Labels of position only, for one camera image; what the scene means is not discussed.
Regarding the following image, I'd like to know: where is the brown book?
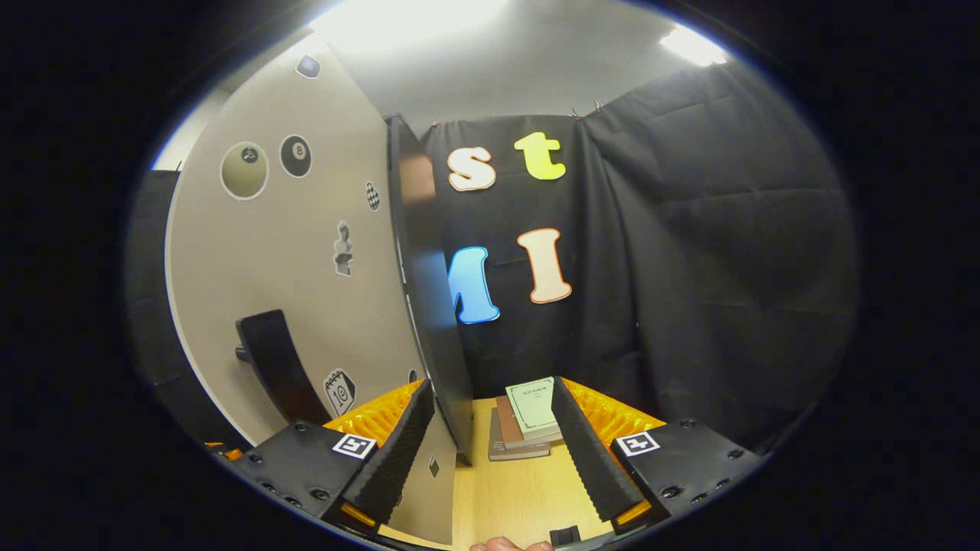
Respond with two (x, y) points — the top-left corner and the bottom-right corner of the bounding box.
(495, 394), (564, 451)

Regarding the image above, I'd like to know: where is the grey cabinet door with stickers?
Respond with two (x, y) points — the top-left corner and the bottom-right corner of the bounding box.
(165, 31), (458, 546)

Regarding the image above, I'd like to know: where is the dark grey cabinet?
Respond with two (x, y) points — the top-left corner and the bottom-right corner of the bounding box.
(385, 115), (477, 466)

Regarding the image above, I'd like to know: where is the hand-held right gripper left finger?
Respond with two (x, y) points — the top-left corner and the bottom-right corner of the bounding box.
(218, 377), (436, 538)

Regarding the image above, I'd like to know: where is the black backdrop cloth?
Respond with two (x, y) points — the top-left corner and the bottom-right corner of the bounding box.
(126, 60), (862, 460)

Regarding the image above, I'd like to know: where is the large ceiling light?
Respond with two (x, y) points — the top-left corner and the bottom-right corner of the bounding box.
(310, 0), (511, 51)

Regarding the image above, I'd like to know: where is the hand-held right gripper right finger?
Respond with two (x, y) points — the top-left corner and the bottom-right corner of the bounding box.
(550, 375), (768, 536)

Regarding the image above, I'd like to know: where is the black cabinet door handle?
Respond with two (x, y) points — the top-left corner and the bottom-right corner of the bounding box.
(234, 309), (335, 428)

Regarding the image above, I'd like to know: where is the small ceiling light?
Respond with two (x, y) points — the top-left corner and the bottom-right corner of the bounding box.
(659, 26), (729, 68)

